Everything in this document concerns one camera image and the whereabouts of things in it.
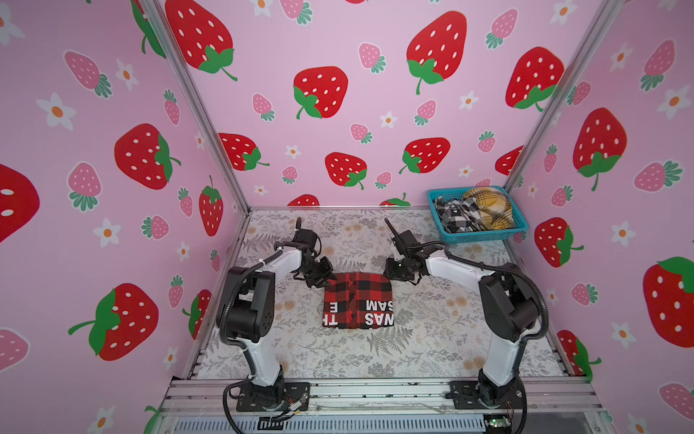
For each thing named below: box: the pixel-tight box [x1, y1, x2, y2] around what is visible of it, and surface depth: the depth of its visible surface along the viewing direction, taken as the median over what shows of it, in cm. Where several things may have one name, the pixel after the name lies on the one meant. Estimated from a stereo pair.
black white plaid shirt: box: [433, 196, 486, 234], surface depth 109 cm
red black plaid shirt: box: [321, 272, 395, 331], surface depth 90 cm
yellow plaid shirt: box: [462, 187, 516, 231], surface depth 110 cm
